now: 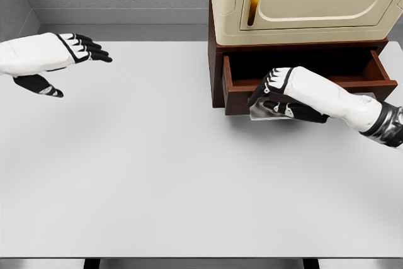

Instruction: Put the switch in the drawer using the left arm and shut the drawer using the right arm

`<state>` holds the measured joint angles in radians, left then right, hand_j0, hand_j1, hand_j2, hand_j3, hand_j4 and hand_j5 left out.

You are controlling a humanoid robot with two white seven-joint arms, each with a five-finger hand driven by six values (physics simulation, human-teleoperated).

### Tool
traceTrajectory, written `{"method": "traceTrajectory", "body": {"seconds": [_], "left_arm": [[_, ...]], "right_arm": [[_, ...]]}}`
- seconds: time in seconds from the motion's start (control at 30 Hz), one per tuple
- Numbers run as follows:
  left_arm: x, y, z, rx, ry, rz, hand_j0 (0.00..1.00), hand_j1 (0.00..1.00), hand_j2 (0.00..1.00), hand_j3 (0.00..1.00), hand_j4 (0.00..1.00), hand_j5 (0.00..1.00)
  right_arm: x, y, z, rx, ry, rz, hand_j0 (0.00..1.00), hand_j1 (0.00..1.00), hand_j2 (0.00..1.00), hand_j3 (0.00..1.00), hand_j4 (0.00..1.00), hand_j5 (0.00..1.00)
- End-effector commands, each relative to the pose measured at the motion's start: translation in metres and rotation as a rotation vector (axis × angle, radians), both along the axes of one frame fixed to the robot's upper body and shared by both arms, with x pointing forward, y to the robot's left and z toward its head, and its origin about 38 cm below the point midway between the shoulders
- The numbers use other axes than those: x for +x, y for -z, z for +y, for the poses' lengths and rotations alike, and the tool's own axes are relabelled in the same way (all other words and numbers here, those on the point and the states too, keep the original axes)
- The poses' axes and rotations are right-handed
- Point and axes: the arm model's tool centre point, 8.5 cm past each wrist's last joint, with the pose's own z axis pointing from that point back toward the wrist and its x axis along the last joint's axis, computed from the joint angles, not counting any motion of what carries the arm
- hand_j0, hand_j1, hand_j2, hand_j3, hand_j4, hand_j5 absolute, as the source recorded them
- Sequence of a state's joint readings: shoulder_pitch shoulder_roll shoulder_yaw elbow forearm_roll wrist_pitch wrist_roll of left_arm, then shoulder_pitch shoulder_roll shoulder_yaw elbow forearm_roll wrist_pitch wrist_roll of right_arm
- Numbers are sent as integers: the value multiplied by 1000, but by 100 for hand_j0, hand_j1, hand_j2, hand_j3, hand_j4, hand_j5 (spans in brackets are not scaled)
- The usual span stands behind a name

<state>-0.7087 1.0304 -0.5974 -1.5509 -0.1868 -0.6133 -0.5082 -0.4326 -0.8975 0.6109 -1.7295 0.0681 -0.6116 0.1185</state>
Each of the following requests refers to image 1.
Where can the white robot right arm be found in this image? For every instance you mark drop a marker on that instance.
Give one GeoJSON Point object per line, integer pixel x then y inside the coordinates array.
{"type": "Point", "coordinates": [362, 108]}

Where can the brown wooden cabinet base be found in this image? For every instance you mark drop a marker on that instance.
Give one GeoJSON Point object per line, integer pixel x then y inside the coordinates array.
{"type": "Point", "coordinates": [216, 77]}

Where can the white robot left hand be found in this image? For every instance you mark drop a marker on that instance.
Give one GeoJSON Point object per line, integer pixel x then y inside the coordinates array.
{"type": "Point", "coordinates": [37, 54]}

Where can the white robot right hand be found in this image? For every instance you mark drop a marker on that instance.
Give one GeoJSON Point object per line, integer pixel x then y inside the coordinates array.
{"type": "Point", "coordinates": [307, 88]}

